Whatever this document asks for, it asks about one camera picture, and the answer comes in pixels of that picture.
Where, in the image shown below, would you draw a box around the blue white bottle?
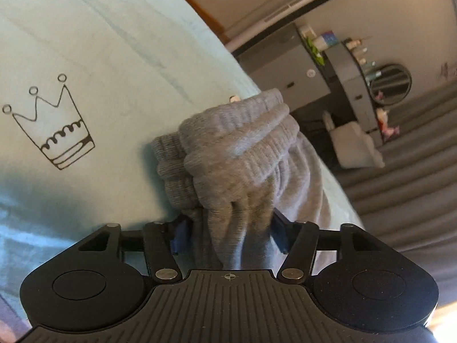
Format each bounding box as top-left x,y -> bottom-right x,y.
313,31 -> 339,51

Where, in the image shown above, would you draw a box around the pink items on desk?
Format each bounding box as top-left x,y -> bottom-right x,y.
376,107 -> 400,143

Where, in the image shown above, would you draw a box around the grey sweatpants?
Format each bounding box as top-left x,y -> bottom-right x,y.
152,89 -> 361,271

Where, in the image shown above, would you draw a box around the white upholstered vanity chair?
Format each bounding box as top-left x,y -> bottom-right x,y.
322,111 -> 385,169

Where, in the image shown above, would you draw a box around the grey curtain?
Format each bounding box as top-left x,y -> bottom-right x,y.
336,81 -> 457,306

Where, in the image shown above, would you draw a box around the round black vanity mirror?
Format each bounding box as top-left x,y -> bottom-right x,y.
368,64 -> 412,106

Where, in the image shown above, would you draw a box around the green tray on cabinet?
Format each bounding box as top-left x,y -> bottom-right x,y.
304,36 -> 325,66

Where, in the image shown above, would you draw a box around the white black floor standing unit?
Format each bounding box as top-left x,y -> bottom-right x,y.
225,0 -> 330,55

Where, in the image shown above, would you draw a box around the grey vanity desk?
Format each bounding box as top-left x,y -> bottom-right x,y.
324,43 -> 383,147

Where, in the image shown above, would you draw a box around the mint green patterned bed sheet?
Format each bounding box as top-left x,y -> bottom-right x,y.
0,0 -> 365,322

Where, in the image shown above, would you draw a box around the grey drawer cabinet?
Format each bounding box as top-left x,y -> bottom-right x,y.
238,25 -> 331,111

